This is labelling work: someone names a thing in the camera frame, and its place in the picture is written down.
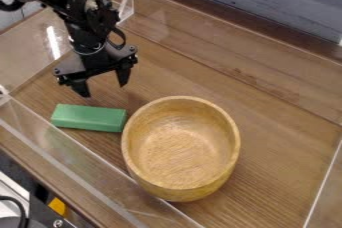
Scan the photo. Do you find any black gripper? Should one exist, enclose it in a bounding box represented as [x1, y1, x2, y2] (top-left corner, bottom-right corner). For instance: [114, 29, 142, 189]
[54, 43, 138, 98]

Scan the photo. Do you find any green rectangular block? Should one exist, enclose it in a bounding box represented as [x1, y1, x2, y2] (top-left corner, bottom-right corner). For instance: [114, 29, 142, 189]
[51, 104, 127, 133]

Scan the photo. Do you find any brown wooden bowl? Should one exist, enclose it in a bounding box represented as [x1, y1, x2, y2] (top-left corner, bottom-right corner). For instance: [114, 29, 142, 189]
[122, 95, 242, 202]

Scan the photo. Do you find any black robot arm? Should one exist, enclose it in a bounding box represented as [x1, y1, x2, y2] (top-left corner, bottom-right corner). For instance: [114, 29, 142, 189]
[0, 0, 138, 98]

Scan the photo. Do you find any clear acrylic front barrier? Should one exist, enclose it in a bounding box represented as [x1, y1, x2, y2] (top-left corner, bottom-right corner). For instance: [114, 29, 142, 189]
[0, 94, 203, 228]

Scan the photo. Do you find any yellow label sticker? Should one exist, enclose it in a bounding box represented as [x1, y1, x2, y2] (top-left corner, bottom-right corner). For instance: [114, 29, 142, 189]
[48, 198, 67, 216]

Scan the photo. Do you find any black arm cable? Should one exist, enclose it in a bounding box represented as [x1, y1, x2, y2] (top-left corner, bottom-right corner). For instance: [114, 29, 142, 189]
[108, 26, 127, 50]

